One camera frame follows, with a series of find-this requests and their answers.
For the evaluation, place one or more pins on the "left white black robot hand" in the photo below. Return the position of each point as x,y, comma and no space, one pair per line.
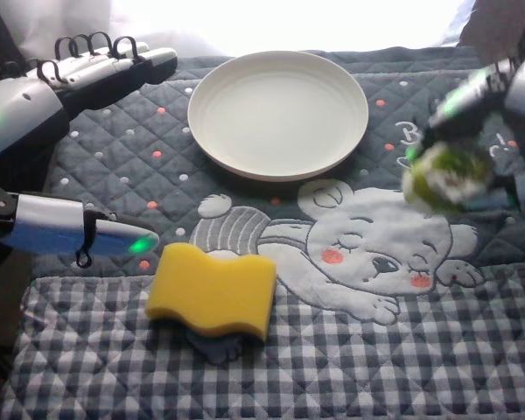
17,109

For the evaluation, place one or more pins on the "green white toy vegetable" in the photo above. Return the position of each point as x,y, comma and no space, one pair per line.
446,175

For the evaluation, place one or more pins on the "white round plate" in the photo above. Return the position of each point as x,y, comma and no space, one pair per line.
277,114

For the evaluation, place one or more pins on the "yellow green sponge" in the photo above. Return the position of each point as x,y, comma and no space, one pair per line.
210,289

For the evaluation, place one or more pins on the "grey quilt with printed bear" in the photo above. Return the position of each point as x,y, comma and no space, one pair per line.
376,328

